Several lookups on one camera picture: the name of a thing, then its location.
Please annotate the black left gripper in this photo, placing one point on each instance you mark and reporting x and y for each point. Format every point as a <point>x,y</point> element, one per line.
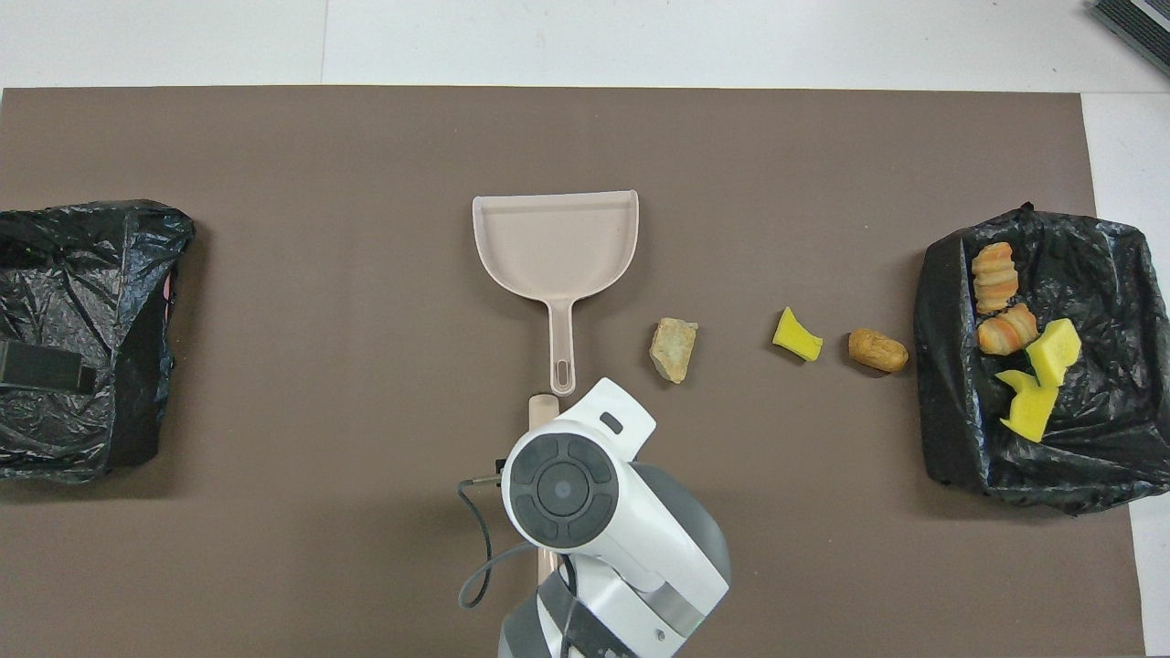
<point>37,367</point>

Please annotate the beige brush with black bristles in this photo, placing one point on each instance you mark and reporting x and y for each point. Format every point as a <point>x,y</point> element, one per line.
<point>541,407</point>

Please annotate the pale torn bread chunk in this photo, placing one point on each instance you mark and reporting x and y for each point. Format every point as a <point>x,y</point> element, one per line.
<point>674,352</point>

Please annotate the beige plastic dustpan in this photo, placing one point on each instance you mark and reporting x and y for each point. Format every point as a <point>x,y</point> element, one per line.
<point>558,247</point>

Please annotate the small yellow sponge wedge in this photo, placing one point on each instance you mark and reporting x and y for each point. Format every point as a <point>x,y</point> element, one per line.
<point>795,338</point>

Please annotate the brown bread roll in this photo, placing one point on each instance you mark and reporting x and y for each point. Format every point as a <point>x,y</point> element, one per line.
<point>877,350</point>

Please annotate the croissant piece with pale side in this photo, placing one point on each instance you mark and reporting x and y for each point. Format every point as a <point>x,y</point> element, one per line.
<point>994,274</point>

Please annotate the notched yellow sponge piece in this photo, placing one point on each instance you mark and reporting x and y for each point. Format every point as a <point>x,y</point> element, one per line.
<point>1031,411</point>

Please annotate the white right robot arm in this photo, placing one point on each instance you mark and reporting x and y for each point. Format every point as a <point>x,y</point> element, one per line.
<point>640,548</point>

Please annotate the black bag lined bin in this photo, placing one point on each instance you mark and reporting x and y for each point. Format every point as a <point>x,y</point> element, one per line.
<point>91,274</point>
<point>1115,274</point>

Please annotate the large brown table mat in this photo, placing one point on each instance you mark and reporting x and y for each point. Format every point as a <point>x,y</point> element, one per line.
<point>585,146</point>

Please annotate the grey ribbed panel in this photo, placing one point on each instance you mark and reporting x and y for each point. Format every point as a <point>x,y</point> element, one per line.
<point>1138,23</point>

